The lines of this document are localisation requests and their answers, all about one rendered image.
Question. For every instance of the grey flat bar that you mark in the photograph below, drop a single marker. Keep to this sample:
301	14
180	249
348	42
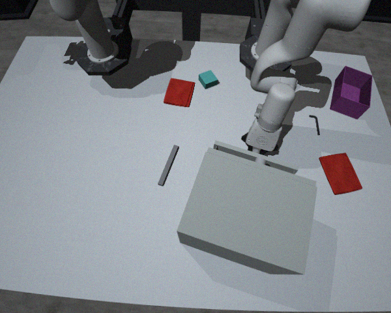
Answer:
168	165

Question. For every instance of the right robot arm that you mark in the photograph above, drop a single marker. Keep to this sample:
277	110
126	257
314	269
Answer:
89	19

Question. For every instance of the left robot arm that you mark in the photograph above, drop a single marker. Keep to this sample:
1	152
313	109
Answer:
287	37

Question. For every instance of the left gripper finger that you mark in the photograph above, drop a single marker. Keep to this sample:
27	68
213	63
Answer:
244	140
262	152

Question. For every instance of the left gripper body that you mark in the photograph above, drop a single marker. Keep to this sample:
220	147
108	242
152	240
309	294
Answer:
262	138

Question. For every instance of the purple open-top box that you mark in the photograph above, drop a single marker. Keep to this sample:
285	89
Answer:
356	92

